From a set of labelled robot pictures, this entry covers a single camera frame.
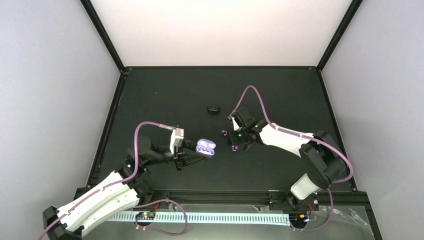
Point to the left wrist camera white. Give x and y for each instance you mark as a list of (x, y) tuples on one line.
[(176, 139)]

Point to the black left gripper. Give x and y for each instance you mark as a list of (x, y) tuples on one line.
[(182, 156)]

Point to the black earbud charging case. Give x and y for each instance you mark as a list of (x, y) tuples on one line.
[(213, 109)]

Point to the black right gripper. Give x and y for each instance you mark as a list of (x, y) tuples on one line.
[(244, 141)]

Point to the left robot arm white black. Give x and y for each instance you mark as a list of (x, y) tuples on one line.
[(124, 188)]

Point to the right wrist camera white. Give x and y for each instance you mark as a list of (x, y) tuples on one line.
[(235, 126)]

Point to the white slotted cable duct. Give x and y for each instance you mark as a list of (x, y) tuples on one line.
[(278, 219)]

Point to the lilac earbud charging case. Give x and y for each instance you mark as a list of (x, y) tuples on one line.
[(205, 147)]

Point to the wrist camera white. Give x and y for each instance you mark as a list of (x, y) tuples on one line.
[(176, 139), (235, 126)]

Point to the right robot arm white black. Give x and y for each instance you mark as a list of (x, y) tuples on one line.
[(322, 160)]

